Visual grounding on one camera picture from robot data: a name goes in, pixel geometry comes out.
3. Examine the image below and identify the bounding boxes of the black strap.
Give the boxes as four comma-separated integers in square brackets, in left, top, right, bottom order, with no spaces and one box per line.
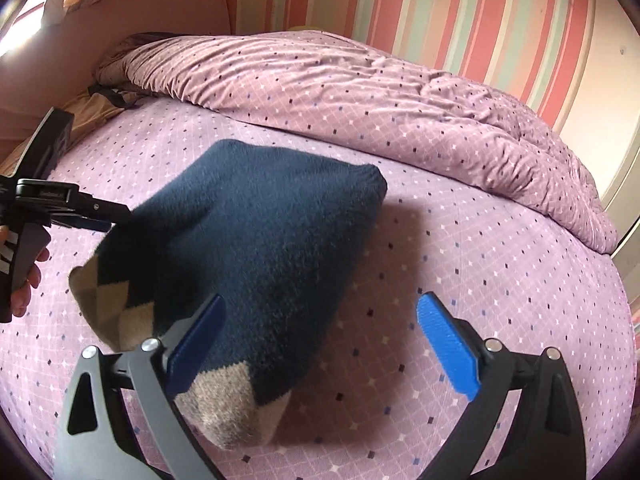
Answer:
[87,85,132,109]

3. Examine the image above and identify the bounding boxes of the purple dotted bed sheet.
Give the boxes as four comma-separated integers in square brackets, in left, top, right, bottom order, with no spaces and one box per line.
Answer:
[0,97,638,480]

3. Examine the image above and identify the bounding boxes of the tan cloth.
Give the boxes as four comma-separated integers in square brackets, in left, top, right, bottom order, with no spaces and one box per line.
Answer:
[0,87,147,173]

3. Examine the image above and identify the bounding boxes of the white wardrobe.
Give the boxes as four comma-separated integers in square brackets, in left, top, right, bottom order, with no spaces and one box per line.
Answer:
[552,0,640,261]

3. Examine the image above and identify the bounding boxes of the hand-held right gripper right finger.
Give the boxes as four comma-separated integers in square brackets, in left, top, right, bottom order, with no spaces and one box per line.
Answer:
[416,291,587,480]

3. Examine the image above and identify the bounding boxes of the person's left hand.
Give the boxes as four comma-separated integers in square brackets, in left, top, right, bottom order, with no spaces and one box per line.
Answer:
[0,225,52,318]

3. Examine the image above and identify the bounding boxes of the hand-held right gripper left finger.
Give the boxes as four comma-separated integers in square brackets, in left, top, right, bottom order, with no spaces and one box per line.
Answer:
[55,294,228,480]

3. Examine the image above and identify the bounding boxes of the brown wooden headboard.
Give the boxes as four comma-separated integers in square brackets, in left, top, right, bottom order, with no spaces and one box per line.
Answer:
[0,0,236,161]

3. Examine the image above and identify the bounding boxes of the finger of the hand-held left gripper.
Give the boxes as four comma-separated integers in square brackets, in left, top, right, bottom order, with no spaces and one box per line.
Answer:
[49,192,135,234]

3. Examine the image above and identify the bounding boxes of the navy argyle knit sweater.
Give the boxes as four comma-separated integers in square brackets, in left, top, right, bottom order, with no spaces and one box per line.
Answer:
[69,139,389,451]

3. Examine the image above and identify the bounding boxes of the purple dotted duvet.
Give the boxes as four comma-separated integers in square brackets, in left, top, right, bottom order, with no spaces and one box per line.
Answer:
[95,30,621,255]

